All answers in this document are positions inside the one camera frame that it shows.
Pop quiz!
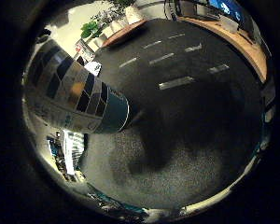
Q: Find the printed red white box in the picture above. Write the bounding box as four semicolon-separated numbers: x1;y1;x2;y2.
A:
73;39;96;63

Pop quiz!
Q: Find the light wooden desk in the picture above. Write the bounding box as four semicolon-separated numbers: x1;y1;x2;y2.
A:
176;16;269;84

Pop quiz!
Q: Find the white tape strip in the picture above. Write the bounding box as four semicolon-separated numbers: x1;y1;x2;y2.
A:
184;43;203;53
158;76;196;91
207;63;231;76
119;57;138;69
148;52;175;66
167;33;187;40
143;40;162;50

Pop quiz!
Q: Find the green plant in silver pot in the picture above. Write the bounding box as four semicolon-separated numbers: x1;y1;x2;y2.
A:
79;20;101;41

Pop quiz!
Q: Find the patterned cylindrical can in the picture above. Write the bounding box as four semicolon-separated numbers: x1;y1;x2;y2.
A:
23;39;132;135

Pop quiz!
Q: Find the tall plant in white pot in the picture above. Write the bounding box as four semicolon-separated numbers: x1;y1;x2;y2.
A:
107;0;145;26

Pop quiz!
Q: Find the blue screen monitor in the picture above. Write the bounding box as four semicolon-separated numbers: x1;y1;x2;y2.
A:
208;0;246;23

